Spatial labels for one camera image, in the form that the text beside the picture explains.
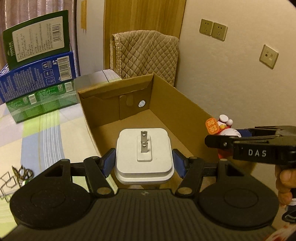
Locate white power adapter plug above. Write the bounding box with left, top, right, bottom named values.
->
left=115, top=128, right=175, bottom=185

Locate Doraemon toy figure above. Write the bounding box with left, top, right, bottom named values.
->
left=205, top=114, right=242, bottom=159

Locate striped hair claw clip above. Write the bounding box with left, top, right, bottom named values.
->
left=11, top=165, right=34, bottom=187

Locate metal wire puzzle frame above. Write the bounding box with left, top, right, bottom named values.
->
left=0, top=171, right=19, bottom=203

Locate right hand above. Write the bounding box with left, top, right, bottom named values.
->
left=275, top=165, right=296, bottom=206

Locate plaid tablecloth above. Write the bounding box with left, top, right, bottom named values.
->
left=1, top=103, right=100, bottom=237

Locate open cardboard box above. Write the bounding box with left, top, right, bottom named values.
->
left=78, top=74, right=218, bottom=163

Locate green box pack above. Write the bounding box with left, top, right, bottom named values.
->
left=6, top=80, right=78, bottom=123

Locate blue box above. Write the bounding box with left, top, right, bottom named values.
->
left=0, top=51, right=76, bottom=103

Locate quilted beige chair cover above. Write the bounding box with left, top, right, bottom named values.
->
left=110, top=30, right=179, bottom=86

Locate dark green box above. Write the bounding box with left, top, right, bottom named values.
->
left=2, top=9, right=71, bottom=70

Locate wooden door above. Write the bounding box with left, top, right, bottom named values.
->
left=103, top=0, right=186, bottom=68

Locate single wall socket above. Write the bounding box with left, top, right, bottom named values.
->
left=259, top=45, right=279, bottom=69

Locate double wall socket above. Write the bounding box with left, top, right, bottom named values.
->
left=199, top=19, right=228, bottom=42

